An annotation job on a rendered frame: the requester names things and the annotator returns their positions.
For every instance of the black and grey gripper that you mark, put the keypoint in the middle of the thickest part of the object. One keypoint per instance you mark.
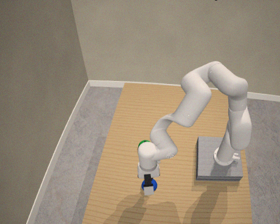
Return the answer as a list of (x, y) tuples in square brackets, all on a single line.
[(154, 173)]

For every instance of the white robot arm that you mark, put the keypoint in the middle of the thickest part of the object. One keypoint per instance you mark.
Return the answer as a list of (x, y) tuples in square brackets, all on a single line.
[(198, 95)]

